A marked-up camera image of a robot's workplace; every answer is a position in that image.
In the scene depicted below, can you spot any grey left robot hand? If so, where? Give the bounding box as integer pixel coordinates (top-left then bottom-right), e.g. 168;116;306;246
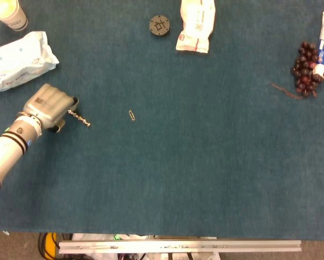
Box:
22;83;80;134

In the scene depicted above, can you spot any aluminium profile rail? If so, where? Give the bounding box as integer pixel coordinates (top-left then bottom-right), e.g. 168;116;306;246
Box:
59;239;302;254

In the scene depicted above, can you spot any dark red grape bunch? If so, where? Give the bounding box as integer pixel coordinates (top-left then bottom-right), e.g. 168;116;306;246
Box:
271;41;324;100

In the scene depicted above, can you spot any yellow black cable bundle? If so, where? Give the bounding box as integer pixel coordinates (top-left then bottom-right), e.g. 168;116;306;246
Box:
37;232;60;260

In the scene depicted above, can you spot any blue felt table mat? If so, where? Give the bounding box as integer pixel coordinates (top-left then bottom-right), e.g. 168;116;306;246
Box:
0;0;324;241

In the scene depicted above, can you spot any white red snack packet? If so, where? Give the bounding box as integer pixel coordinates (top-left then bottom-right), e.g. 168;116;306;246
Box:
175;0;216;54

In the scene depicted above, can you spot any black round disc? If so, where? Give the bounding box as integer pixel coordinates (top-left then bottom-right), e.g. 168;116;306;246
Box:
149;14;170;37

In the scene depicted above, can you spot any white wet wipes pack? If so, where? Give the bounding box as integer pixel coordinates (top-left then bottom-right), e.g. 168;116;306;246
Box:
0;31;60;94

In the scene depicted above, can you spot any white paper cup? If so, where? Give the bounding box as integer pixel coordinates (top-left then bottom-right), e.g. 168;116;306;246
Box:
0;0;29;32

